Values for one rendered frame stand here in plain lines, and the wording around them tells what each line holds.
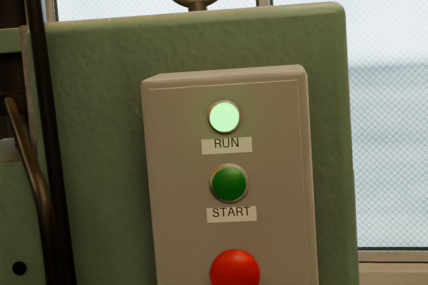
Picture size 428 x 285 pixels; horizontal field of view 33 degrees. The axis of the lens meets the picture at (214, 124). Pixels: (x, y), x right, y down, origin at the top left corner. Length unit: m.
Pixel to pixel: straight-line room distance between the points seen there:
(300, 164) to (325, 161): 0.07
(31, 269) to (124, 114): 0.16
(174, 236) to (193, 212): 0.02
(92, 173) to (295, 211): 0.15
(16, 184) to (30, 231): 0.04
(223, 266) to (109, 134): 0.13
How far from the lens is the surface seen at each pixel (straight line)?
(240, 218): 0.44
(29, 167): 0.53
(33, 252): 0.58
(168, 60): 0.49
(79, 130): 0.51
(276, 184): 0.44
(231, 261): 0.44
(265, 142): 0.43
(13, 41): 0.59
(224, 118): 0.42
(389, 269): 1.98
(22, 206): 0.58
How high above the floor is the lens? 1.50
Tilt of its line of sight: 7 degrees down
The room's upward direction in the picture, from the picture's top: 4 degrees counter-clockwise
